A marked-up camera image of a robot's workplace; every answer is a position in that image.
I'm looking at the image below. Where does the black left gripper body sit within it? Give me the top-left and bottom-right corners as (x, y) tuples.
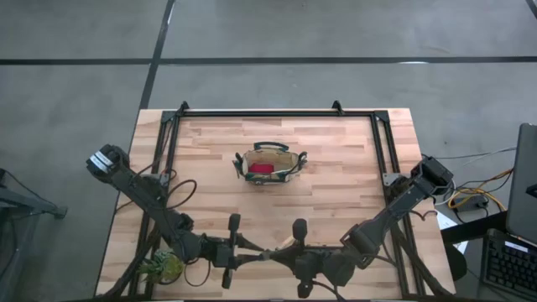
(209, 212), (247, 290)

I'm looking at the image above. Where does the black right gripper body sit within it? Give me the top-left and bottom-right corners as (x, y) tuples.
(291, 217), (336, 299)

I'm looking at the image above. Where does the red gardening glove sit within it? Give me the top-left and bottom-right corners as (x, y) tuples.
(248, 163), (276, 175)

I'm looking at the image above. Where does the beige green gardening bag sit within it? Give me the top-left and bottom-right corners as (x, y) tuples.
(232, 141), (308, 185)

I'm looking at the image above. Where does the succulent plant in black pot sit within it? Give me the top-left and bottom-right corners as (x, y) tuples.
(138, 249), (185, 286)

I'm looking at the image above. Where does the white paper sheet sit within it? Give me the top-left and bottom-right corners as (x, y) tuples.
(435, 209), (469, 255)

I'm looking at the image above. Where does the black round stool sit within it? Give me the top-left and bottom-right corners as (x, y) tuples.
(444, 242), (468, 282)

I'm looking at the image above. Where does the grey power box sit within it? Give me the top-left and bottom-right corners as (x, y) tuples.
(452, 195), (490, 213)

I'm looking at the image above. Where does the black keyboard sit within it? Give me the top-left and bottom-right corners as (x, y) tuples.
(477, 228), (537, 301)

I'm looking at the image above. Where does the grey metal stand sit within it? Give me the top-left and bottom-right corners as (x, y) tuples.
(0, 167), (68, 221)

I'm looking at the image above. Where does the black aluminium table frame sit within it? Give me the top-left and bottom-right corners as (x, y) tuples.
(112, 100), (452, 301)

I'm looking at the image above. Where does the yellow cable bundle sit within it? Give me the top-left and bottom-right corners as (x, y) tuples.
(446, 167), (515, 213)

